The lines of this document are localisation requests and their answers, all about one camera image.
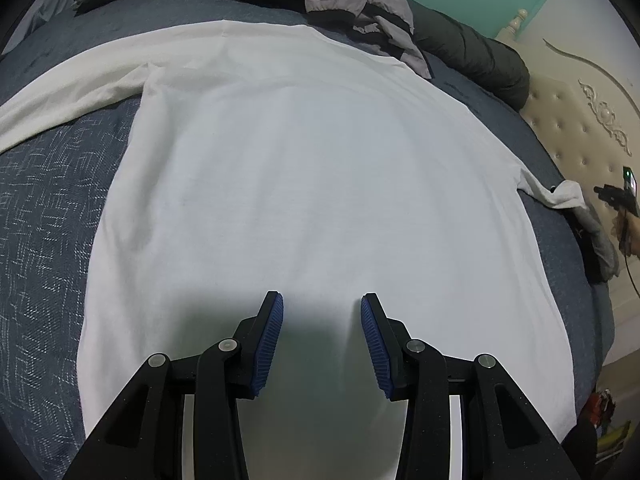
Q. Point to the person's black-clad leg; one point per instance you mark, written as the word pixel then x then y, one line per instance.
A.
pixel 580 445

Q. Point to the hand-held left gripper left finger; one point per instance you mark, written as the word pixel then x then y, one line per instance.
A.
pixel 267 345

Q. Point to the person's right hand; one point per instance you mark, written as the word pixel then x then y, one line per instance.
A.
pixel 632 235

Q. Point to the bed with blue-grey sheet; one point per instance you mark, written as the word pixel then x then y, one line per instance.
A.
pixel 45 185

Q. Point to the folded grey garment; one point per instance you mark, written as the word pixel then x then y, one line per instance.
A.
pixel 602 240

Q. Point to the light grey blanket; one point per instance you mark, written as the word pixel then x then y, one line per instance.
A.
pixel 45 15

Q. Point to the cream bed headboard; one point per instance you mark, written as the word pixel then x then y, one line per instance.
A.
pixel 565 120

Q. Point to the white long-sleeve shirt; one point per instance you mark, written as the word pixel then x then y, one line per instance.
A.
pixel 325 160

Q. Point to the dark grey rolled duvet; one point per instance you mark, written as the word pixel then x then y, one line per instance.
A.
pixel 475 55

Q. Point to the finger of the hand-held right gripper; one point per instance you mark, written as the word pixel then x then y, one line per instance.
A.
pixel 609 193

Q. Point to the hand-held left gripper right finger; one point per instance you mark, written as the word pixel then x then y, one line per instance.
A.
pixel 376 345

